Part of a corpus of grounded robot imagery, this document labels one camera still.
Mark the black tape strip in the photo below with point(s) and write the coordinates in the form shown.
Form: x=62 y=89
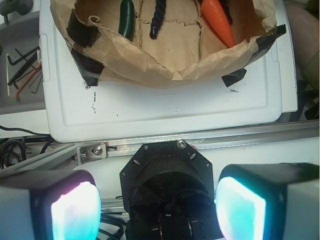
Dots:
x=234 y=77
x=266 y=42
x=89 y=68

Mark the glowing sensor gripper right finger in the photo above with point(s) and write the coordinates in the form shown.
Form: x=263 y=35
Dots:
x=279 y=201

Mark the orange plastic carrot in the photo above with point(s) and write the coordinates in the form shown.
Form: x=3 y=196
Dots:
x=214 y=13

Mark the black hex key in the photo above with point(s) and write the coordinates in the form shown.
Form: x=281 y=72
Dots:
x=29 y=58

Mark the brown paper bag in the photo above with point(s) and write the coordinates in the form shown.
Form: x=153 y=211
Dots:
x=186 y=49

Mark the black tape patch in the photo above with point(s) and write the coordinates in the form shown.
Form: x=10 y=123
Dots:
x=82 y=34

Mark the metal corner bracket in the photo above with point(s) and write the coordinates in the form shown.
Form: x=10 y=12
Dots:
x=91 y=152

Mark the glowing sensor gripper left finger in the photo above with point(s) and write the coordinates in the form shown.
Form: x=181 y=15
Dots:
x=49 y=205

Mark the dark green plastic pickle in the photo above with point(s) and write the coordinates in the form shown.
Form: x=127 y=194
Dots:
x=126 y=25

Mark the white plastic cooler lid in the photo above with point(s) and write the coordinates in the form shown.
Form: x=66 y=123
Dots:
x=113 y=110

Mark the orange handled tool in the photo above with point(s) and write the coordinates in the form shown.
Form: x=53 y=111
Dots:
x=26 y=81

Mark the aluminium extrusion rail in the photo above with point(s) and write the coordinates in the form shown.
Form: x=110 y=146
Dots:
x=290 y=142

